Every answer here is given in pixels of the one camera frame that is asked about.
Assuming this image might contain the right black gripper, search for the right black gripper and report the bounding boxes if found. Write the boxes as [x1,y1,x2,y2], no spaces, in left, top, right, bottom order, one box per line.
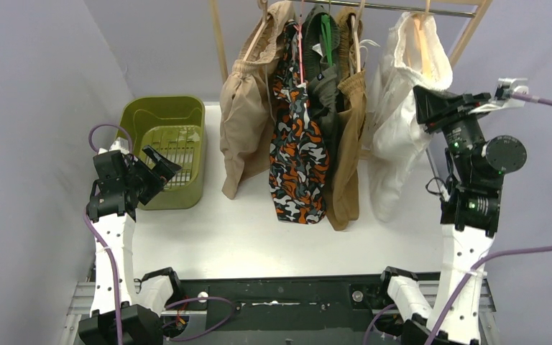
[415,85,494,180]

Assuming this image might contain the white shorts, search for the white shorts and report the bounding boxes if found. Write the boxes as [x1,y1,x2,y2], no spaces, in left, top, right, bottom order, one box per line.
[364,12,453,222]

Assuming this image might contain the olive green plastic basket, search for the olive green plastic basket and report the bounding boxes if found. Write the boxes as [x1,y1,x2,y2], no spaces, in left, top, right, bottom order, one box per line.
[119,95,207,211]

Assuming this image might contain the wooden hanger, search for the wooden hanger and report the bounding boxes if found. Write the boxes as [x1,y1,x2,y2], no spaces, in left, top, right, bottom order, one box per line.
[413,0,433,79]

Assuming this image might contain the camouflage patterned shorts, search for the camouflage patterned shorts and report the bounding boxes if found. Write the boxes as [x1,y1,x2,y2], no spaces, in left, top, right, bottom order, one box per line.
[268,19,330,224]

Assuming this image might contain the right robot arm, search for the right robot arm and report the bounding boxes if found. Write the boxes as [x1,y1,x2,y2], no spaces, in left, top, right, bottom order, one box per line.
[375,78,528,344]

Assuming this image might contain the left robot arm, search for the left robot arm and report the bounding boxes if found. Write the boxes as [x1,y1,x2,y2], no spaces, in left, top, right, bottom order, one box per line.
[78,145,184,344]

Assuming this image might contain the white plastic hanger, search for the white plastic hanger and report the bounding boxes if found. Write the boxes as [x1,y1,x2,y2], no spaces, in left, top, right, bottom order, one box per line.
[349,39,381,74]

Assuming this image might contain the dark green shorts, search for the dark green shorts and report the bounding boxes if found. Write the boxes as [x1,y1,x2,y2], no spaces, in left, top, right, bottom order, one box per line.
[303,4,341,160]

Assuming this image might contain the brown shorts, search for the brown shorts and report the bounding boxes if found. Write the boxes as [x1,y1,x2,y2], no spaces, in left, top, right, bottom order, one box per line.
[325,7,367,231]

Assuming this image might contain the green hanger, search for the green hanger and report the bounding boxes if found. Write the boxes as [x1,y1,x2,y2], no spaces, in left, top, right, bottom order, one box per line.
[321,14,334,66]

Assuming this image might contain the beige shorts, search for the beige shorts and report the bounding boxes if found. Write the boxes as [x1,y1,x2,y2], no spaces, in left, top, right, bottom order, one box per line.
[219,1,295,199]

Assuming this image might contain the pink hanger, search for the pink hanger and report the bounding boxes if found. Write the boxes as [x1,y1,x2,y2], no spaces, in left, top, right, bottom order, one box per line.
[297,0,306,85]

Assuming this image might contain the wooden clothes rack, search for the wooden clothes rack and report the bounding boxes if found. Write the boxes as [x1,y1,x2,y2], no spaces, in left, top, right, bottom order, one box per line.
[208,0,492,82]

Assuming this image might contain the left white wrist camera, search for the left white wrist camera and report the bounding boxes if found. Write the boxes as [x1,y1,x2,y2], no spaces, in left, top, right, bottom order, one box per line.
[98,137,131,155]

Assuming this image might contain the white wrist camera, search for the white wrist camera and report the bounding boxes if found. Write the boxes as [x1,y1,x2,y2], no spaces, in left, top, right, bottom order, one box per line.
[469,78,529,114]
[98,137,131,155]

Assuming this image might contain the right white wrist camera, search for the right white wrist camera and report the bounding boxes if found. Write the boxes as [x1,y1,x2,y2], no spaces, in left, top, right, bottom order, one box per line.
[469,78,529,114]

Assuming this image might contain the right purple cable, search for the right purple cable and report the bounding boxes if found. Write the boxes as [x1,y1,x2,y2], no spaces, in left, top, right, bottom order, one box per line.
[423,91,552,345]

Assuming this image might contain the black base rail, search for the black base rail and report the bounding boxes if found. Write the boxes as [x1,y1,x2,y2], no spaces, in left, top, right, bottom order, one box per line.
[161,275,404,344]

